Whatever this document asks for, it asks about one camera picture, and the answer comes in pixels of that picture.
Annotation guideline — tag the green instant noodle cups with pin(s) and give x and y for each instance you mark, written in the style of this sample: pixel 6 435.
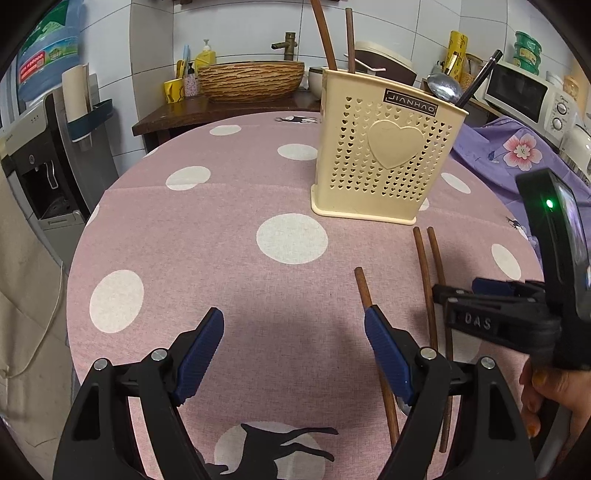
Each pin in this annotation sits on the green instant noodle cups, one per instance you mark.
pixel 527 52

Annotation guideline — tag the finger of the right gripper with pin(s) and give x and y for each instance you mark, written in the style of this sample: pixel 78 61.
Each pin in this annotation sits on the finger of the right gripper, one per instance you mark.
pixel 444 294
pixel 527 289

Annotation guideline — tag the white kettle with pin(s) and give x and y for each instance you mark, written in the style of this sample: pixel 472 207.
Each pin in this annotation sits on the white kettle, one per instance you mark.
pixel 575 150

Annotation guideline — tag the water dispenser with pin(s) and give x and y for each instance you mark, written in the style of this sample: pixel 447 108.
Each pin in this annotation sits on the water dispenser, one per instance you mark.
pixel 57 182

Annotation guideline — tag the grey metal spoon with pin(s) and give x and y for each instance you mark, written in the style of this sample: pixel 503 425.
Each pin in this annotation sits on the grey metal spoon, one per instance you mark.
pixel 444 87

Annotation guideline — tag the purple floral cloth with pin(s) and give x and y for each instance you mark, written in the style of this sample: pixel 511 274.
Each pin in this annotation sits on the purple floral cloth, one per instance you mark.
pixel 502 150

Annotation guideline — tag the blue water jug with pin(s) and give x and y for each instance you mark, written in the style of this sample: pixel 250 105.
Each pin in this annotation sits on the blue water jug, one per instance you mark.
pixel 51 49

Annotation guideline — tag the yellow roll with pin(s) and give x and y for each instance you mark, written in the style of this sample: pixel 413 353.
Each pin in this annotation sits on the yellow roll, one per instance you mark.
pixel 456 54

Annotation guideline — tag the dark wooden counter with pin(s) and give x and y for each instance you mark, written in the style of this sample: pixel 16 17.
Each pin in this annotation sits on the dark wooden counter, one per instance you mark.
pixel 171 120

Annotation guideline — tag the cream plastic utensil holder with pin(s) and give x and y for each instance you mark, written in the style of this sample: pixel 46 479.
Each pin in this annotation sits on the cream plastic utensil holder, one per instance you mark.
pixel 383 145

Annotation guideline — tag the white microwave oven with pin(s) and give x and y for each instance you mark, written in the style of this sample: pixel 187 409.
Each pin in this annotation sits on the white microwave oven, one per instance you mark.
pixel 538 104

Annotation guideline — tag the woven basin sink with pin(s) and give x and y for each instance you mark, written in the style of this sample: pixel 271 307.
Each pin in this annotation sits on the woven basin sink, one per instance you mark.
pixel 250 81

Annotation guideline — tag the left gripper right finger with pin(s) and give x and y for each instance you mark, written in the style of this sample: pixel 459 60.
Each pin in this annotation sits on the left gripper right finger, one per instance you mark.
pixel 398 356

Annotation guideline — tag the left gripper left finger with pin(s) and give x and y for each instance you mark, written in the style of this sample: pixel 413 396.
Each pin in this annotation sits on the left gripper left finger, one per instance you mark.
pixel 192 352

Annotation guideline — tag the bronze faucet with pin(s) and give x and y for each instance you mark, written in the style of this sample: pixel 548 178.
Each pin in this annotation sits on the bronze faucet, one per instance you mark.
pixel 288 45

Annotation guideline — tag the yellow cup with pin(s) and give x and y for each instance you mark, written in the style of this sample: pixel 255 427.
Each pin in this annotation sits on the yellow cup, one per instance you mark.
pixel 173 90

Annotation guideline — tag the person right hand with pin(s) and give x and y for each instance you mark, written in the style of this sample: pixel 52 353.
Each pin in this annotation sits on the person right hand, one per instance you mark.
pixel 570 389

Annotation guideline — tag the black chopstick gold band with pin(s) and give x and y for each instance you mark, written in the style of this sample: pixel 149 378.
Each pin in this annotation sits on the black chopstick gold band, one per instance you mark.
pixel 350 41

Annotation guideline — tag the brown white rice cooker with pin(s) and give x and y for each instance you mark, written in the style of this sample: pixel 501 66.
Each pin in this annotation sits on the brown white rice cooker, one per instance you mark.
pixel 375 59

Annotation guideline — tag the pink polka dot tablecloth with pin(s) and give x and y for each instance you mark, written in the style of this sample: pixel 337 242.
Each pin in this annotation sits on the pink polka dot tablecloth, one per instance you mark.
pixel 221 217

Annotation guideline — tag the cream frying pan with lid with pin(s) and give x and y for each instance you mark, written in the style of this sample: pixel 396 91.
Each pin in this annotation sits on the cream frying pan with lid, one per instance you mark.
pixel 315 81

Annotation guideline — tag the yellow soap bottle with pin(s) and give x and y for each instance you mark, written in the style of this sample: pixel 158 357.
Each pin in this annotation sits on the yellow soap bottle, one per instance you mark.
pixel 205 58

